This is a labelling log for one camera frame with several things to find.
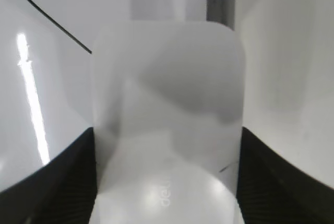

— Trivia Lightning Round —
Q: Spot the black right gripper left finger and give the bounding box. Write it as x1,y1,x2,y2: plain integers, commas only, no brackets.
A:
1,127,98,223

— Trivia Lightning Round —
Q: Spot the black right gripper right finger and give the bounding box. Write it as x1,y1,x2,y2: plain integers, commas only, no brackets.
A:
236,127,333,223

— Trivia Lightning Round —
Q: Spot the white whiteboard eraser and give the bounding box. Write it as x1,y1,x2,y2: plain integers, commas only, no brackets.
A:
90,21,245,223

